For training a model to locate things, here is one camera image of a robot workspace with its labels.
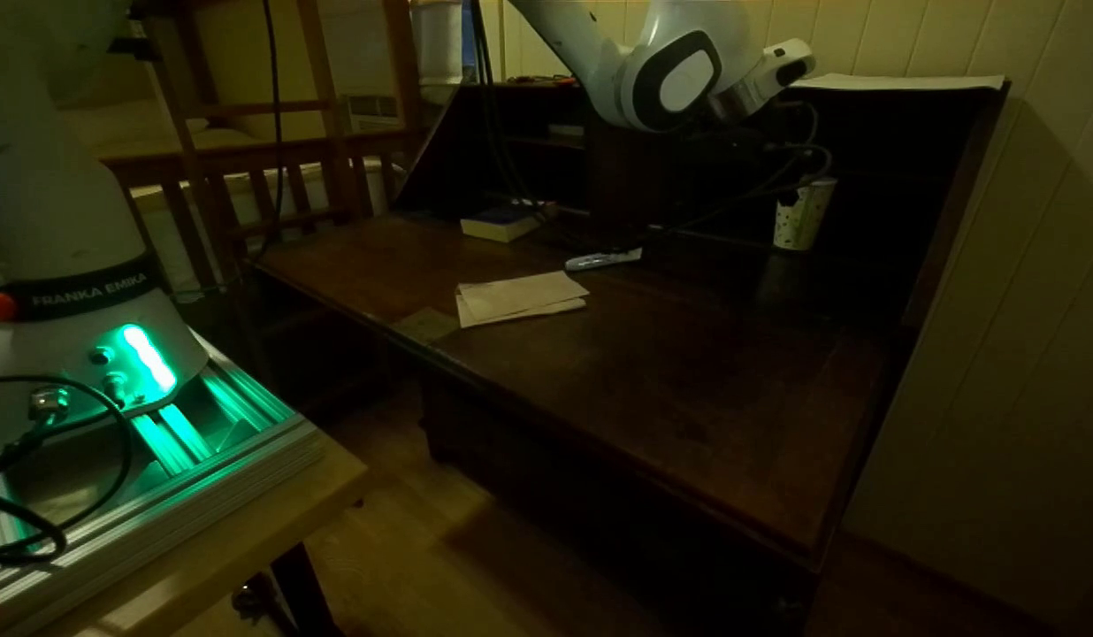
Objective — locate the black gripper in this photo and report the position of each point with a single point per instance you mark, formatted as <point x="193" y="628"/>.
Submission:
<point x="777" y="139"/>

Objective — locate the white speckled paper cup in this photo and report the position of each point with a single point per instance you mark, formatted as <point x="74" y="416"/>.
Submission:
<point x="796" y="222"/>

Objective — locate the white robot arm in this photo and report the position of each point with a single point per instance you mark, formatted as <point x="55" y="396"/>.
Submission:
<point x="74" y="269"/>

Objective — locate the white paper on desk top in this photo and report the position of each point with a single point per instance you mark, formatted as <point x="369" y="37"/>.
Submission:
<point x="891" y="83"/>

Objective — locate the dark wooden secretary desk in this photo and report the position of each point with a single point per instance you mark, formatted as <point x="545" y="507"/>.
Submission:
<point x="706" y="416"/>

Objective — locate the white folded paper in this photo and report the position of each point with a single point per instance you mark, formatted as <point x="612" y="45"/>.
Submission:
<point x="516" y="300"/>

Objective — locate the light wooden robot table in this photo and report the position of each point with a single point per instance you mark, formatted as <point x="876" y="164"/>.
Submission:
<point x="264" y="537"/>

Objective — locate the wooden slatted bed frame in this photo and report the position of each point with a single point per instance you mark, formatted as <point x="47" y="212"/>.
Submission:
<point x="244" y="137"/>

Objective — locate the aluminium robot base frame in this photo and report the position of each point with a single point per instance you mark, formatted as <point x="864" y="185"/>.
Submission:
<point x="111" y="467"/>

